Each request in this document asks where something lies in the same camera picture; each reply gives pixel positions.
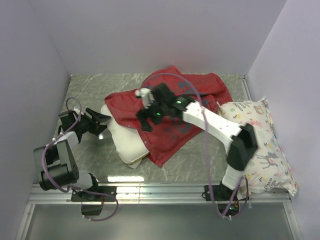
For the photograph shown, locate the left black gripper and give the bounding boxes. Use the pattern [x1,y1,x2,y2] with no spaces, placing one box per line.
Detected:
[75,107,111,136]

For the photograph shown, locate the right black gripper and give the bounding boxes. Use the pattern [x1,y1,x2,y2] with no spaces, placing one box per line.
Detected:
[135,97,168,134]

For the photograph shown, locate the white pillow yellow edge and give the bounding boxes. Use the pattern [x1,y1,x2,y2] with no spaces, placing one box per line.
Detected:
[100,104,150,169]

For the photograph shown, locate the red pillowcase grey print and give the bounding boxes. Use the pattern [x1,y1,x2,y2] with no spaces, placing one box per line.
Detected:
[104,65,233,167]

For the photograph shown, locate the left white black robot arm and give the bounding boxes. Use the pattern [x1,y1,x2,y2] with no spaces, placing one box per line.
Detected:
[33,108,112,201]

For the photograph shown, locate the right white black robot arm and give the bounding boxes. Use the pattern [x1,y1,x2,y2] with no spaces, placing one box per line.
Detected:
[135,83,258,200]

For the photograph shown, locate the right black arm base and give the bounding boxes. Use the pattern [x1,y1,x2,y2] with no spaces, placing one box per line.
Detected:
[211,184,250,218]

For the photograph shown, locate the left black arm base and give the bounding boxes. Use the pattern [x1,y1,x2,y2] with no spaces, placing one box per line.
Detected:
[70,185,119,222]

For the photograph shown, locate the floral patterned white pillow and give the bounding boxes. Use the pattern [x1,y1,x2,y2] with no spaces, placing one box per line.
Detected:
[218,97,299,198]

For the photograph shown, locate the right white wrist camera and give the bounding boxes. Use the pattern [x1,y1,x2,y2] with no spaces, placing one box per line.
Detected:
[134,88,155,109]

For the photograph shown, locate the aluminium mounting rail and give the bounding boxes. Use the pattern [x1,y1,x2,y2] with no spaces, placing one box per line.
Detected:
[16,182,303,240]

